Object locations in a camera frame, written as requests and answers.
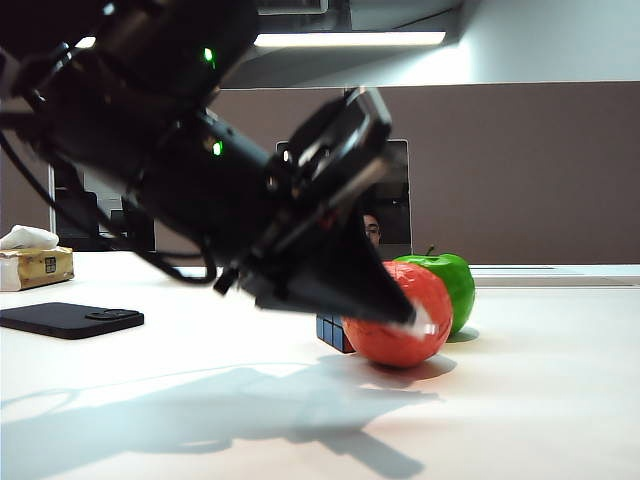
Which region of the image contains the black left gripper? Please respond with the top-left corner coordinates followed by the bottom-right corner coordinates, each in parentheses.
top-left (214, 164), bottom-right (420, 327)

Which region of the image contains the wrinkled orange toy fruit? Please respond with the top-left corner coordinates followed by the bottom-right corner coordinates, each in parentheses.
top-left (342, 259), bottom-right (454, 370)

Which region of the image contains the green toy apple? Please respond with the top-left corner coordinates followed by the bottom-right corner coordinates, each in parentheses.
top-left (394, 244), bottom-right (476, 335)

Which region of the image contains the Rubik's cube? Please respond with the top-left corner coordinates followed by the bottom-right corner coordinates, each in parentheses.
top-left (315, 312), bottom-right (357, 355)

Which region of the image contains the black monitor screen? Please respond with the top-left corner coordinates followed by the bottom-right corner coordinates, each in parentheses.
top-left (276, 139), bottom-right (415, 261)

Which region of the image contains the wide brown desk partition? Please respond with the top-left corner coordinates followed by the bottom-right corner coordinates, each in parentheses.
top-left (154, 81), bottom-right (640, 267)

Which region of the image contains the long ceiling light strip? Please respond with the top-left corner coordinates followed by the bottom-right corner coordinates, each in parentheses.
top-left (74, 31), bottom-right (447, 50)

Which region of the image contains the black smartphone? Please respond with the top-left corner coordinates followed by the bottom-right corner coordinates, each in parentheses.
top-left (0, 301), bottom-right (146, 341)

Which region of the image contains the black office chair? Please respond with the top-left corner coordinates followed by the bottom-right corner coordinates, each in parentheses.
top-left (54, 189), bottom-right (102, 252)

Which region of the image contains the yellow tissue pack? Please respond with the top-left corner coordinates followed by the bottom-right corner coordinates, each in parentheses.
top-left (0, 224), bottom-right (76, 293)

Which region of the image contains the narrow brown desk partition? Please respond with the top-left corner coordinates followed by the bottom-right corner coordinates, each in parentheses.
top-left (0, 149), bottom-right (55, 236)

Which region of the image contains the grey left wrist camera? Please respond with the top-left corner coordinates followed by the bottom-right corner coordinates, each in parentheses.
top-left (278, 87), bottom-right (394, 201)

